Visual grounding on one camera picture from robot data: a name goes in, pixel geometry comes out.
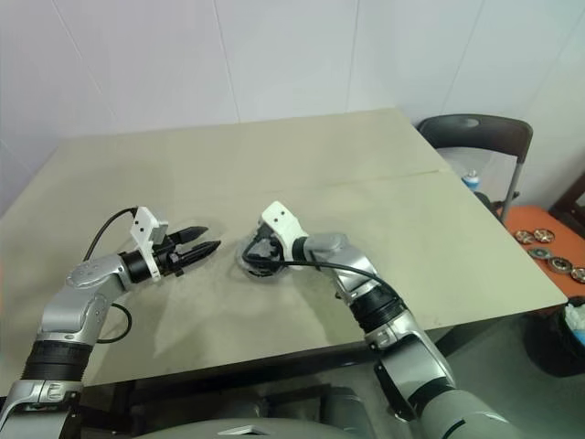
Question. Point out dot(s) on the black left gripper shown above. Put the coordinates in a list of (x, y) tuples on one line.
[(170, 258)]

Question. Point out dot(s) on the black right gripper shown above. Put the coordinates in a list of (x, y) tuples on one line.
[(265, 249)]

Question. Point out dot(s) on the grey stator housing copper windings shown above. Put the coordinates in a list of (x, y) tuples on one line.
[(244, 270)]

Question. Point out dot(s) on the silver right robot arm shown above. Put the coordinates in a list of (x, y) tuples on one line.
[(411, 347)]

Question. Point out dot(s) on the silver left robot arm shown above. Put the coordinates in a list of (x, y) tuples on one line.
[(73, 315)]

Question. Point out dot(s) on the grey robot torso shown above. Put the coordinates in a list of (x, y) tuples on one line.
[(283, 427)]

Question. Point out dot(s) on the blue white bottle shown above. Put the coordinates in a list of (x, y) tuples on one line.
[(471, 179)]

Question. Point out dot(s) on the dark folding chair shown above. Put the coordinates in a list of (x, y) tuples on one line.
[(475, 132)]

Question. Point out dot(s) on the orange stool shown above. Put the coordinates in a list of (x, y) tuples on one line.
[(525, 219)]

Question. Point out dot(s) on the black trash bin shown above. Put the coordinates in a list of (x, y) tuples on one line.
[(544, 343)]

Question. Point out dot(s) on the white crumpled rubbish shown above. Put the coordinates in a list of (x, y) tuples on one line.
[(576, 320)]

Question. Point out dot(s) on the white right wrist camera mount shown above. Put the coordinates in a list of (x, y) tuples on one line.
[(279, 217)]

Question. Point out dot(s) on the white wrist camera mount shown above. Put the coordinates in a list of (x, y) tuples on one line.
[(141, 228), (279, 217)]

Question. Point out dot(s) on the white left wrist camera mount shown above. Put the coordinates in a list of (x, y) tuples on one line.
[(141, 228)]

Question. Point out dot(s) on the dark brown furniture frame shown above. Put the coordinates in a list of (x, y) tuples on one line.
[(569, 196)]

